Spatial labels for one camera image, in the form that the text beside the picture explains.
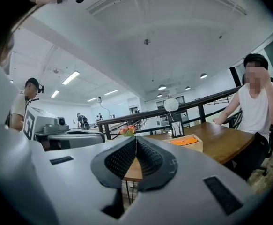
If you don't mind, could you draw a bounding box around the wooden table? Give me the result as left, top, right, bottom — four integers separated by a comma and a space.
123, 121, 255, 206

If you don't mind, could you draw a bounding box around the black office chair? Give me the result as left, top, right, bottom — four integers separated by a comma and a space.
255, 122, 273, 177

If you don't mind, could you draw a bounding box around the wooden tissue holder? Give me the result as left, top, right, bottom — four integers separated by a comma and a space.
162, 133, 204, 153

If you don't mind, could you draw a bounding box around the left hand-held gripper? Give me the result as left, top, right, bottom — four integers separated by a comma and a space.
23, 106, 106, 152

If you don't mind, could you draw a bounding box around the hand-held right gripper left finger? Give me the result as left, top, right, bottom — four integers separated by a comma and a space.
90, 136, 137, 188

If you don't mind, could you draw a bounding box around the black metal railing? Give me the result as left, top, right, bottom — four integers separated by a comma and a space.
97, 85, 244, 141

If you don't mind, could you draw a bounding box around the orange pack of tissues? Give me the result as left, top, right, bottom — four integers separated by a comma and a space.
170, 136, 199, 147

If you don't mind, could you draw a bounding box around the white ball lamp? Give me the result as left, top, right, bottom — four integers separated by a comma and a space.
163, 97, 180, 113

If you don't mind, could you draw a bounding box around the colourful flower bouquet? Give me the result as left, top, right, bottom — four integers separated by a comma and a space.
118, 124, 137, 138

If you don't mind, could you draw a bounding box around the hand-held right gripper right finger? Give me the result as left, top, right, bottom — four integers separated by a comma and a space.
136, 136, 179, 192

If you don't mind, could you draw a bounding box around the black picture frame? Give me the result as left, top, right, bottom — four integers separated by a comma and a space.
170, 121, 186, 139

